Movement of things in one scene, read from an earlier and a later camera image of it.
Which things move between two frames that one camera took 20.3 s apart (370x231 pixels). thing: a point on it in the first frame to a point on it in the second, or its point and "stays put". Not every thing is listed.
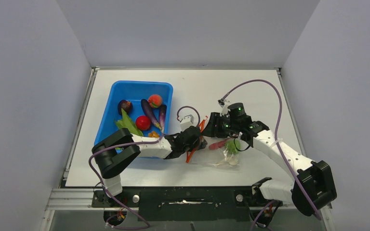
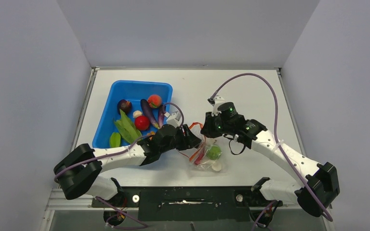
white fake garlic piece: [233, 160] to [216, 166]
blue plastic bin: [135, 91] stays put
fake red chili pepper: [219, 144] to [199, 155]
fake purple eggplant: [149, 111] stays put
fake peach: [155, 100] stays put
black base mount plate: [186, 204] stays put
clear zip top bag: [225, 154] to [207, 157]
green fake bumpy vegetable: [231, 146] to [214, 152]
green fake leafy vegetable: [127, 122] stays put
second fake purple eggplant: [162, 113] stays put
